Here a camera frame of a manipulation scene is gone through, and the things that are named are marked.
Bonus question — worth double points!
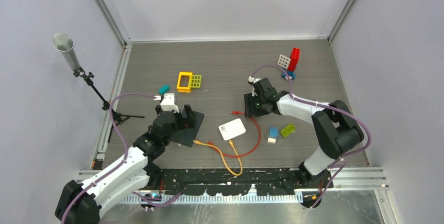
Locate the white toy lattice piece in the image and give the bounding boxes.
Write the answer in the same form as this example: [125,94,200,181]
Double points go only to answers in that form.
[277,54,291,69]

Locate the light blue white brick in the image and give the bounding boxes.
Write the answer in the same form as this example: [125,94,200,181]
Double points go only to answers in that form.
[267,127,279,144]

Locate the yellow ethernet cable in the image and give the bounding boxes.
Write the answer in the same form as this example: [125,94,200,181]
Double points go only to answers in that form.
[193,139,244,177]

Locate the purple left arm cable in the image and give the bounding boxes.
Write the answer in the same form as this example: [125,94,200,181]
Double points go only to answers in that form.
[60,92,184,224]

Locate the red toy brick tower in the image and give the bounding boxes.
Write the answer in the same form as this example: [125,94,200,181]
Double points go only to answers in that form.
[287,48,300,72]

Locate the silver microphone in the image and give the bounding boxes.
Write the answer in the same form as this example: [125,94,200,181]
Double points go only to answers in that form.
[52,33,81,72]

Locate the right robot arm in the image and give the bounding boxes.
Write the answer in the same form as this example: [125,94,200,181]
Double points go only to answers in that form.
[244,77,364,188]

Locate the black microphone stand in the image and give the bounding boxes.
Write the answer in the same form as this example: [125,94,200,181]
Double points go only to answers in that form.
[73,68,145,126]

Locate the lime green flat brick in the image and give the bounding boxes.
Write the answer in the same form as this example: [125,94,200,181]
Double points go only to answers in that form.
[280,124,296,138]

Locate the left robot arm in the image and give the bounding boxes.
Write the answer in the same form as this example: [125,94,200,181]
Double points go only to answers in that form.
[54,105,204,223]

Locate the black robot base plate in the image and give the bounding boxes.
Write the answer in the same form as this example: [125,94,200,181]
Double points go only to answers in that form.
[145,168,331,196]

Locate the blue toy brick base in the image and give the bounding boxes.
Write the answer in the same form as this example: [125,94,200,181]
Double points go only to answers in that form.
[281,71,296,80]

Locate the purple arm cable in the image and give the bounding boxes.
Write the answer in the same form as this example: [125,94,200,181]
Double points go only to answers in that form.
[60,92,184,224]
[250,65,372,209]

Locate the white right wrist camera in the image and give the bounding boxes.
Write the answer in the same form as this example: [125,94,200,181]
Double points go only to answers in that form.
[248,76,261,96]

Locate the lime green lattice piece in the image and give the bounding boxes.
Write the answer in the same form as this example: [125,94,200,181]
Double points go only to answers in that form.
[190,74,202,88]

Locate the teal toy block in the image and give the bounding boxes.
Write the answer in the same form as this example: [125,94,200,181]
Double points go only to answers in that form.
[158,84,170,95]

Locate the yellow toy window frame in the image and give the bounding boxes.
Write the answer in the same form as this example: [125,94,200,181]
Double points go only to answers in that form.
[176,72,193,93]

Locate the white perforated cable tray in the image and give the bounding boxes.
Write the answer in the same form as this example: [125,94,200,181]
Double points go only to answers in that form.
[118,194,305,205]

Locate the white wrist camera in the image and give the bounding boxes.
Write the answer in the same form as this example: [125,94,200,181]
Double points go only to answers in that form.
[248,76,261,96]
[153,93,180,113]

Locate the white square switch box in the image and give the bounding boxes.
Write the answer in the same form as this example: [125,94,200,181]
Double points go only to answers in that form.
[218,118,246,141]

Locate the red ethernet cable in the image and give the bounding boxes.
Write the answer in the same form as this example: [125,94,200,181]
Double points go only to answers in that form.
[206,110,262,159]

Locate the black network switch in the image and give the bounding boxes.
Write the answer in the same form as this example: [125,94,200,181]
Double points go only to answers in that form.
[171,111,204,147]

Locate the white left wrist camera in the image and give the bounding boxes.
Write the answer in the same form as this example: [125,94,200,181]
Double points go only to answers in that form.
[153,93,180,113]

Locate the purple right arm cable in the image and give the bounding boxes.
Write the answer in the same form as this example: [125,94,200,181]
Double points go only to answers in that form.
[250,65,372,209]

